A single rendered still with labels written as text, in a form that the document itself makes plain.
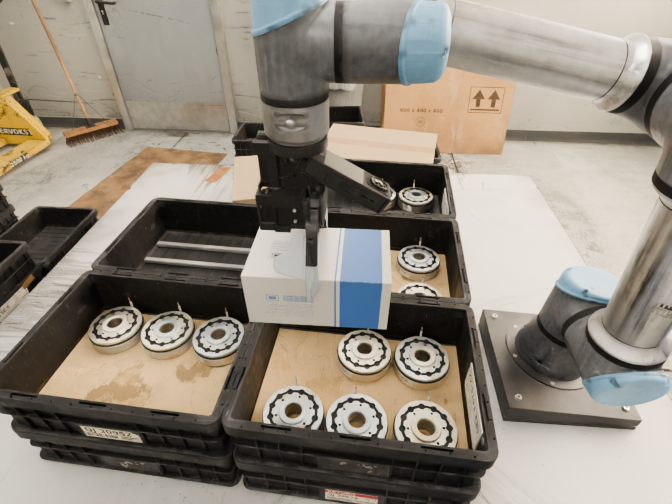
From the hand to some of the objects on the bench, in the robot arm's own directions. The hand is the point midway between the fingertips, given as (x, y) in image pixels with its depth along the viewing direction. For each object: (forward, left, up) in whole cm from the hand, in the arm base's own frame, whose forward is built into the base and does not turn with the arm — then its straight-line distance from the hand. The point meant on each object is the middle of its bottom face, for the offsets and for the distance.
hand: (320, 266), depth 60 cm
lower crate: (+30, 0, -43) cm, 52 cm away
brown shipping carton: (+22, -74, -44) cm, 88 cm away
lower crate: (-9, +4, -40) cm, 41 cm away
